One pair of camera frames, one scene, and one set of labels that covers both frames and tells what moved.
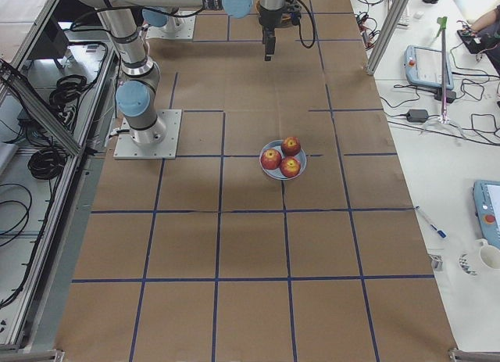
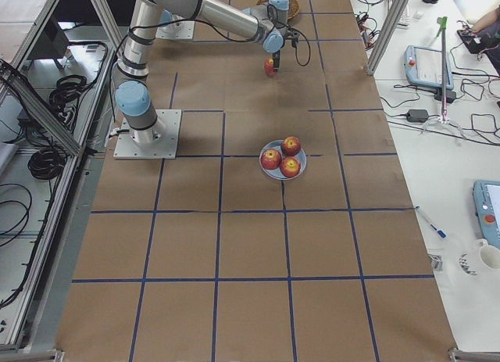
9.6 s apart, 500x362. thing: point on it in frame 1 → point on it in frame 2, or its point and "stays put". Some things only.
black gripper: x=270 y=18 → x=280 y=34
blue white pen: x=433 y=227 stays put
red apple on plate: x=271 y=159 stays put
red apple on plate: x=291 y=145 stays put
